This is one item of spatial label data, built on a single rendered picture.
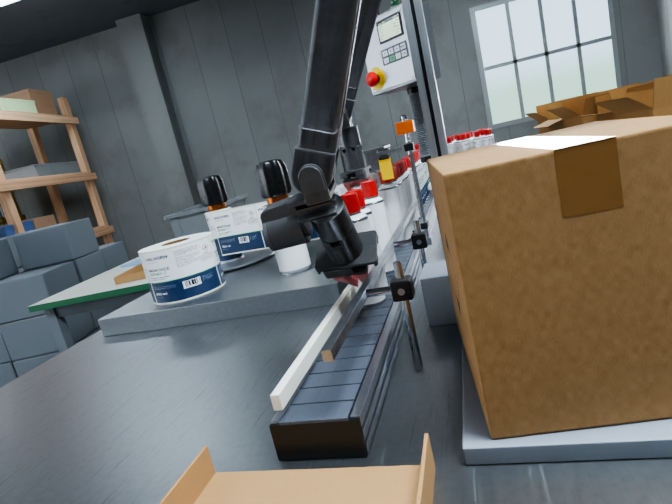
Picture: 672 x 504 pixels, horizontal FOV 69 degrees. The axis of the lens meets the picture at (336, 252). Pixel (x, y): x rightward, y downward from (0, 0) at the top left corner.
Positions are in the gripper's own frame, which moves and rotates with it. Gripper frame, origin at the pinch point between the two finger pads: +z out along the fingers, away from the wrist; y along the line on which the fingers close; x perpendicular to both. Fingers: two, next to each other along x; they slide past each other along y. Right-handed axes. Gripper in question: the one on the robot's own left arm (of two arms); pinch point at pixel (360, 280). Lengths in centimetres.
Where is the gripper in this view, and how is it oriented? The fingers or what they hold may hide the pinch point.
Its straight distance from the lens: 85.8
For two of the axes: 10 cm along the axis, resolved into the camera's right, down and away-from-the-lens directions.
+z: 3.1, 5.9, 7.4
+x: -0.6, 7.9, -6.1
